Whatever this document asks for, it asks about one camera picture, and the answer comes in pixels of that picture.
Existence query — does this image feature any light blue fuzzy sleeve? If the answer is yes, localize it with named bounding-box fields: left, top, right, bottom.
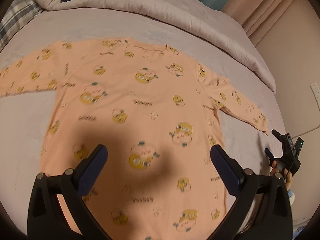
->
left=287, top=190, right=295, bottom=205

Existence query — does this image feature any plaid grey pillow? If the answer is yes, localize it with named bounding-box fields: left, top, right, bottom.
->
left=1, top=0, right=43, bottom=50

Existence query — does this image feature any pink curtain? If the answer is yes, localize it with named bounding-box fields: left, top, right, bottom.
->
left=221, top=0, right=320, bottom=47

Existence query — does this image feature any pink bed sheet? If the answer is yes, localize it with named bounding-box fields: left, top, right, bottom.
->
left=1, top=9, right=284, bottom=239

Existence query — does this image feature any pink folded duvet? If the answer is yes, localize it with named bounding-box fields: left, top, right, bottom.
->
left=34, top=0, right=277, bottom=92

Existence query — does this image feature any right hand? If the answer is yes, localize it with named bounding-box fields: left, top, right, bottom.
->
left=270, top=160, right=292, bottom=191

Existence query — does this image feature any peach cartoon print pajama top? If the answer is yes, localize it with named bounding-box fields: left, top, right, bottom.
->
left=1, top=38, right=268, bottom=239

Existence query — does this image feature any white wall socket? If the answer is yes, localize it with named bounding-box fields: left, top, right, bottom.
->
left=310, top=81, right=320, bottom=100

